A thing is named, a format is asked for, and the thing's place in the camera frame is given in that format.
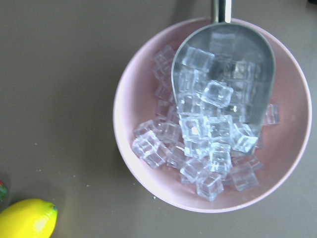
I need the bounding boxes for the pink bowl with ice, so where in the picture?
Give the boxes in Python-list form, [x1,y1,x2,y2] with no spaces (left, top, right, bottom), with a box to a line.
[113,19,312,213]

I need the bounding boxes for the metal ice scoop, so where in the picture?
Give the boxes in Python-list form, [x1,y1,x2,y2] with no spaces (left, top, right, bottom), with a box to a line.
[171,0,276,155]

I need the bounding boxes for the whole lemon upper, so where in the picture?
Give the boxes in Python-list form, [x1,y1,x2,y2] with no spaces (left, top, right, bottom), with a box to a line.
[0,198,58,238]

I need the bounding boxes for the small red strawberry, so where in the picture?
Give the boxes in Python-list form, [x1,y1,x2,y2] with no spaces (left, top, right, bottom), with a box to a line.
[0,180,8,202]

